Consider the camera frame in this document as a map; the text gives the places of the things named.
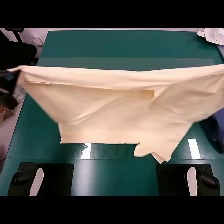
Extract white garment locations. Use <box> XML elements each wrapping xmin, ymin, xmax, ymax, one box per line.
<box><xmin>196</xmin><ymin>28</ymin><xmax>224</xmax><ymax>47</ymax></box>

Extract cream T-shirt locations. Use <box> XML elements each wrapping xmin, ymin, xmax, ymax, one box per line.
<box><xmin>7</xmin><ymin>63</ymin><xmax>224</xmax><ymax>164</ymax></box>

